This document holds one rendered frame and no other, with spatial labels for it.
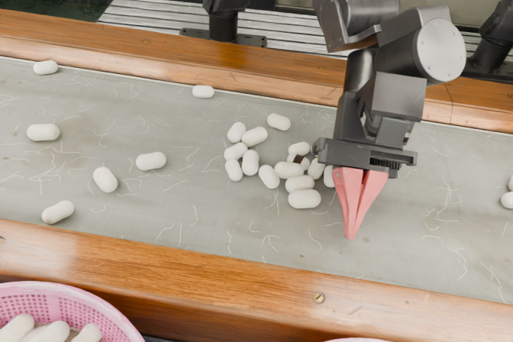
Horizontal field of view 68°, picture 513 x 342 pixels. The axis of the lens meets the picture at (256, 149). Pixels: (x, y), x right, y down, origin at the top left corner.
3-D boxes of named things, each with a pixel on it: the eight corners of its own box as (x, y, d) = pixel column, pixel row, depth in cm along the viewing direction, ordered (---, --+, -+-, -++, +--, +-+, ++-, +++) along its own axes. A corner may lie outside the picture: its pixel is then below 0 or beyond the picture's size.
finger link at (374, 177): (381, 247, 37) (392, 153, 38) (308, 235, 37) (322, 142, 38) (362, 239, 44) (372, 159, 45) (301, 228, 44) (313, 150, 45)
